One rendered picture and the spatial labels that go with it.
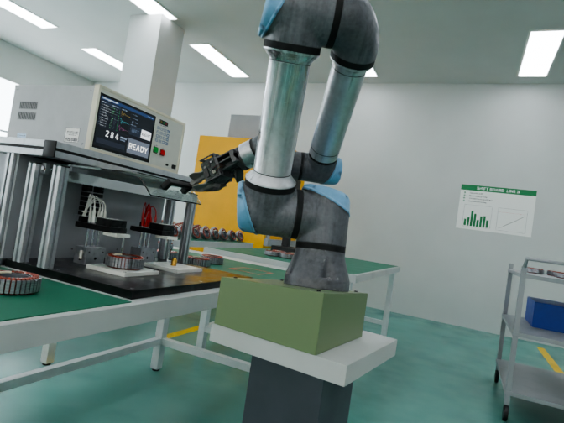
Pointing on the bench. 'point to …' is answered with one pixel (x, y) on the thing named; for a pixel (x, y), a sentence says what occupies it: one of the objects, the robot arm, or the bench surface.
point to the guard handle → (176, 185)
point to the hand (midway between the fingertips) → (193, 187)
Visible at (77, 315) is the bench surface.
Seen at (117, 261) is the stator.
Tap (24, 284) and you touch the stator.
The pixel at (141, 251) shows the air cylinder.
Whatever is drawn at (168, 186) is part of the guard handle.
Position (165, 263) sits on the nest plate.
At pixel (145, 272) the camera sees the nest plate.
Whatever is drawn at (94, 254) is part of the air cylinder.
